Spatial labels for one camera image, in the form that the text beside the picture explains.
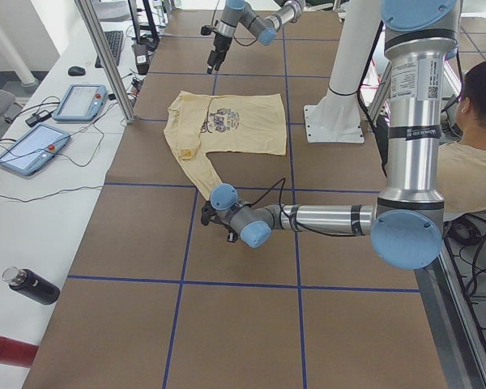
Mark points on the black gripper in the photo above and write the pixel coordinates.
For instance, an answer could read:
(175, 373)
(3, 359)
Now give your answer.
(206, 212)
(219, 43)

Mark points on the cream long-sleeve graphic shirt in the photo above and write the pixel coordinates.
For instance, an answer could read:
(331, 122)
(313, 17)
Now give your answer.
(200, 124)

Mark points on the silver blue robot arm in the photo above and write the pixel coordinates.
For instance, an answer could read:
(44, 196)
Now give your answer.
(241, 12)
(405, 224)

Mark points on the black keyboard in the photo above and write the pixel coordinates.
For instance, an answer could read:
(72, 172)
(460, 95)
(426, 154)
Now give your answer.
(115, 41)

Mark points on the black computer mouse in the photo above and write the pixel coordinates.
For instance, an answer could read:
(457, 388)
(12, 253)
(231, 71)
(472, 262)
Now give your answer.
(75, 71)

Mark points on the far blue teach pendant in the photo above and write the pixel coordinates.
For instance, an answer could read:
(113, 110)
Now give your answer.
(81, 103)

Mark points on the blue teach pendant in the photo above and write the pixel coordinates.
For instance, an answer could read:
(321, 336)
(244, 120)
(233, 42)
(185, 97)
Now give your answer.
(31, 152)
(81, 103)

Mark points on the near blue teach pendant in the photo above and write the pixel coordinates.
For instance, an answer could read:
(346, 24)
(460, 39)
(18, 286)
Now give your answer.
(31, 152)

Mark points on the small black adapter box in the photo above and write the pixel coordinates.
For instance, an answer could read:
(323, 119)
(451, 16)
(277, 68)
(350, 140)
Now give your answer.
(37, 118)

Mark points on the black bottle clear cap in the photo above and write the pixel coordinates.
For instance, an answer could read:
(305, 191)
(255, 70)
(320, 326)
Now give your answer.
(31, 285)

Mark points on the red cylinder bottle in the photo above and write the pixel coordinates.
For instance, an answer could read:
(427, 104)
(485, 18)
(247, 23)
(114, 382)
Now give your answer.
(16, 352)

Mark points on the seated person beige shirt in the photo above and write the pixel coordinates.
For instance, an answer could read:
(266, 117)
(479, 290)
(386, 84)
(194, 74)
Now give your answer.
(461, 168)

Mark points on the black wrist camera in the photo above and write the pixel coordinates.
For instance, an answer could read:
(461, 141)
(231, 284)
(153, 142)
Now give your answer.
(232, 236)
(207, 30)

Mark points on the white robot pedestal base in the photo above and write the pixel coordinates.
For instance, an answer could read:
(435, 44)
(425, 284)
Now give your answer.
(336, 117)

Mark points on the aluminium frame post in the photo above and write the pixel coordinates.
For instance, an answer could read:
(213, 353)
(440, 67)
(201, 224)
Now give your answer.
(101, 45)

